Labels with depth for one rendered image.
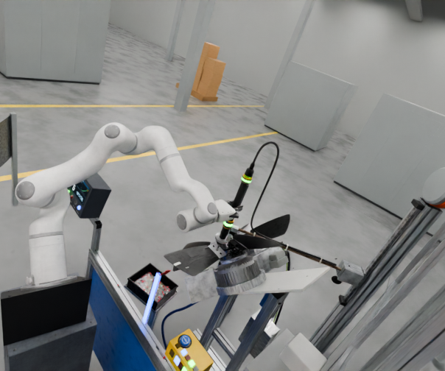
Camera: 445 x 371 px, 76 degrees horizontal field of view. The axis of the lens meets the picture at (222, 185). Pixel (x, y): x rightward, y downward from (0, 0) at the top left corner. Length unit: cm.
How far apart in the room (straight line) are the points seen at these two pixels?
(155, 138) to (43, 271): 66
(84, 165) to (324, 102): 759
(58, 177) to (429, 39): 1293
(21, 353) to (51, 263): 32
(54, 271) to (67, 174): 38
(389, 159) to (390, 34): 765
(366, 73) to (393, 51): 109
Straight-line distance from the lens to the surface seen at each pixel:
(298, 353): 160
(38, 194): 128
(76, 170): 128
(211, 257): 142
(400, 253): 147
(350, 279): 152
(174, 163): 115
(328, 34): 1405
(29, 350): 140
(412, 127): 654
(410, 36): 1344
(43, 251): 131
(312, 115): 851
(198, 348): 127
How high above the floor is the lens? 213
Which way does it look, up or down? 27 degrees down
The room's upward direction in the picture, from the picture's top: 21 degrees clockwise
